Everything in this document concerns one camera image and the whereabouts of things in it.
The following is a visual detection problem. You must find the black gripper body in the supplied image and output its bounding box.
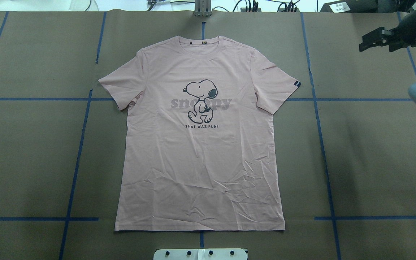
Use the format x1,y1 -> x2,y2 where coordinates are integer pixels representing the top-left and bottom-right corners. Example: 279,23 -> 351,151
372,27 -> 404,52

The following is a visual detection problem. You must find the pink Snoopy t-shirt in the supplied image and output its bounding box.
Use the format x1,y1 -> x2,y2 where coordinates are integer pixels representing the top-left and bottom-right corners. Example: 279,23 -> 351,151
99,36 -> 300,231

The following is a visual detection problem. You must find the aluminium camera mast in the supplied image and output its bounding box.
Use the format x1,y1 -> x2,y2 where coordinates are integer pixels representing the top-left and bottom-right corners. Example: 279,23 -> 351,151
194,0 -> 212,17

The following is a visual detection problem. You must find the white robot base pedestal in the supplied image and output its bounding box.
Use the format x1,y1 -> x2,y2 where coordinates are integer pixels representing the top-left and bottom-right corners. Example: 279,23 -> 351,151
153,248 -> 249,260

